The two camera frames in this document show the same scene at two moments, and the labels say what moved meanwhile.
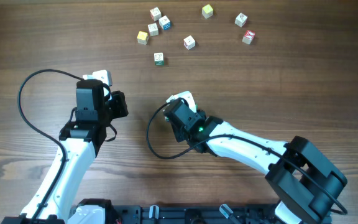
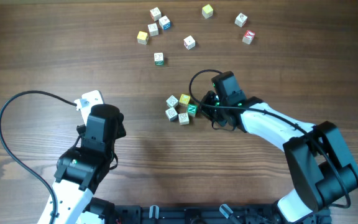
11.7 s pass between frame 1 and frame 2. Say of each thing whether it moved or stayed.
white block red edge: stayed
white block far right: stayed
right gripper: moved
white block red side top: stayed
